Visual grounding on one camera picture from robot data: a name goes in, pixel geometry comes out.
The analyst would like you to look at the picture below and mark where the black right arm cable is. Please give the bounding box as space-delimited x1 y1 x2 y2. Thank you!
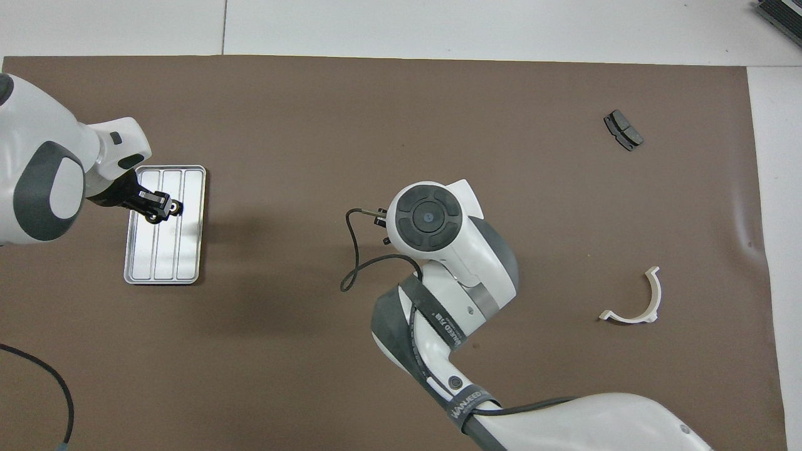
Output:
340 208 424 293

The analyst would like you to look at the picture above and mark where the dark grey brake pad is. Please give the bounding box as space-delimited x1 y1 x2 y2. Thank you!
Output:
603 110 645 152

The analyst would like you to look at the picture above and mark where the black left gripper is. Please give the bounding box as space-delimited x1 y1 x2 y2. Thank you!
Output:
88 170 174 225

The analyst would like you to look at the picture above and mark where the brown table mat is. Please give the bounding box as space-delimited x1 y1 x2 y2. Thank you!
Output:
0 55 787 451

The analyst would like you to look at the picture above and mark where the silver metal tray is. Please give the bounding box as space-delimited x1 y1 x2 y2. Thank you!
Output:
123 164 207 286

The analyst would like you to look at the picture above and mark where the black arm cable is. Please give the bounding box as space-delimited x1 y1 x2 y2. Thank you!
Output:
0 343 76 451
340 208 424 293

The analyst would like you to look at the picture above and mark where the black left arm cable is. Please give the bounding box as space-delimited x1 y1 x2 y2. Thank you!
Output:
0 343 76 451

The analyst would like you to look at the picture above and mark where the dark ribbed device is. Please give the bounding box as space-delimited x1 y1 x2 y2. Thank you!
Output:
755 0 802 48

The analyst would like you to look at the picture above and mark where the white curved plastic bracket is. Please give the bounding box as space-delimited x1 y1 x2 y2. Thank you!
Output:
598 266 662 324

